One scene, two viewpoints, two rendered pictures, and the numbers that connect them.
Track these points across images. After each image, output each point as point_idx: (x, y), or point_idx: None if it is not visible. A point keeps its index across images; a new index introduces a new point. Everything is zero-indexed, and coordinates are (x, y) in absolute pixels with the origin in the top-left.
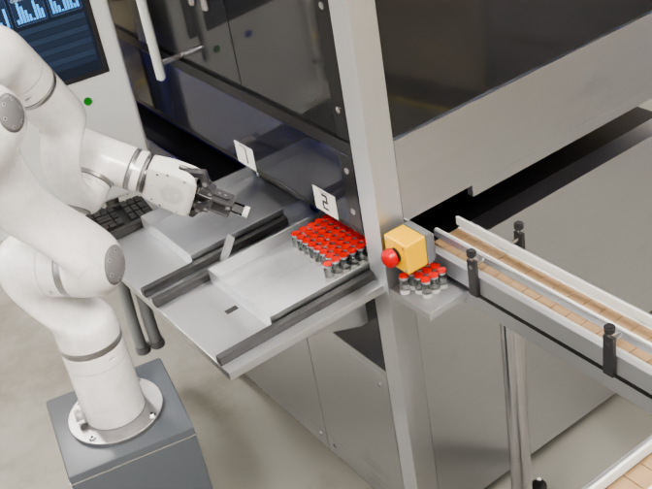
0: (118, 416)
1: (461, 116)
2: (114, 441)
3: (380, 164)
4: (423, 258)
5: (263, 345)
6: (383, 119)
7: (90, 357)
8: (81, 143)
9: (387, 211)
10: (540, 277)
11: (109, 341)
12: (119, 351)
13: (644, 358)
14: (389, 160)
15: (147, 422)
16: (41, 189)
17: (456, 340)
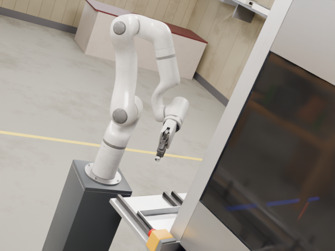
0: (93, 167)
1: (229, 237)
2: (84, 168)
3: (188, 201)
4: (153, 248)
5: (125, 211)
6: (201, 185)
7: (102, 139)
8: (161, 88)
9: (177, 226)
10: None
11: (107, 140)
12: (107, 149)
13: None
14: (192, 205)
15: (91, 177)
16: (126, 71)
17: None
